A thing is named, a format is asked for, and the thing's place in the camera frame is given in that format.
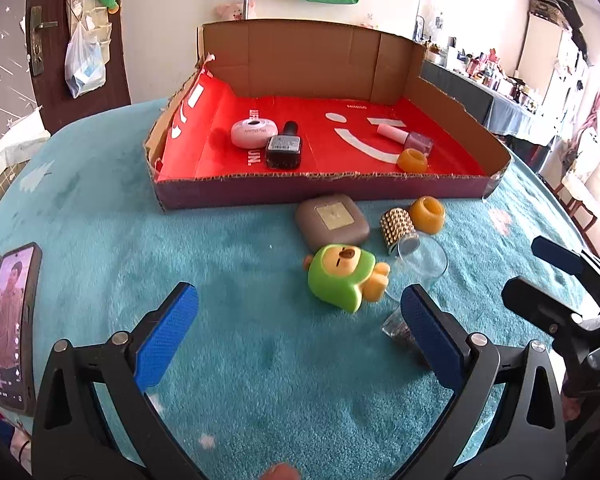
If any wooden chair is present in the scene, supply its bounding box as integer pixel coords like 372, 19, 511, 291
552, 160, 600, 233

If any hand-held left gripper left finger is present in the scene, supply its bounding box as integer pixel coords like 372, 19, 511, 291
31, 281, 199, 480

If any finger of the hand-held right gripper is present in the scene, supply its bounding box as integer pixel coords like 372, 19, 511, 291
501, 275, 600, 346
531, 236, 600, 311

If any side table with dark cloth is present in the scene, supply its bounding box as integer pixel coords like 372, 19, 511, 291
422, 60, 556, 141

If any dark patterned bag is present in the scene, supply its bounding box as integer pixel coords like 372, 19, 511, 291
530, 0, 588, 28

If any person's left hand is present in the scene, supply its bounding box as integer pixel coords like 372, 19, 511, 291
260, 462, 301, 480

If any person's right hand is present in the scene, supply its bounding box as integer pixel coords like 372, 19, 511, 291
560, 390, 582, 423

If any clear plastic bag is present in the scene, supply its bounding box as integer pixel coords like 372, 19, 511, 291
64, 22, 107, 99

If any brown square case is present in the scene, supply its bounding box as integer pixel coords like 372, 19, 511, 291
295, 193, 371, 252

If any clear glass cup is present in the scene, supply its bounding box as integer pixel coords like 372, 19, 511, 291
390, 237, 449, 303

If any black nail polish bottle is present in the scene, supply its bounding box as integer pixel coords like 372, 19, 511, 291
265, 121, 302, 170

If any black smartphone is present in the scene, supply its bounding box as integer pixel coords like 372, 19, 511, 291
0, 242, 43, 417

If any cardboard box with red lining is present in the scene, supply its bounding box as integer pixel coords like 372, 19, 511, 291
144, 19, 512, 212

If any metal door handle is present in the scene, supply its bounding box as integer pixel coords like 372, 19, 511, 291
27, 6, 59, 77

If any green bear toy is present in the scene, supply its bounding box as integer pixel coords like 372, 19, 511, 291
302, 243, 392, 315

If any white cabinet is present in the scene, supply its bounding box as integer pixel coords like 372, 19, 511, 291
517, 7, 593, 111

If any row of cosmetic bottles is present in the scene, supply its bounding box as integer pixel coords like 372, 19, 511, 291
425, 35, 541, 111

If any purple pink-capped nail polish bottle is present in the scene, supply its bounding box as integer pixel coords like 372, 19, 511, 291
377, 123, 434, 157

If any dark brown door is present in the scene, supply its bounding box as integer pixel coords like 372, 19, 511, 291
24, 0, 132, 133

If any gold studded cylinder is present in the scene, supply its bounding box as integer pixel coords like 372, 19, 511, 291
380, 207, 421, 257

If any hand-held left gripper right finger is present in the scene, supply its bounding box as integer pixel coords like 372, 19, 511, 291
400, 283, 567, 480

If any amber ring-shaped holder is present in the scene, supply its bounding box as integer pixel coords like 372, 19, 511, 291
396, 148, 429, 173
408, 196, 446, 235

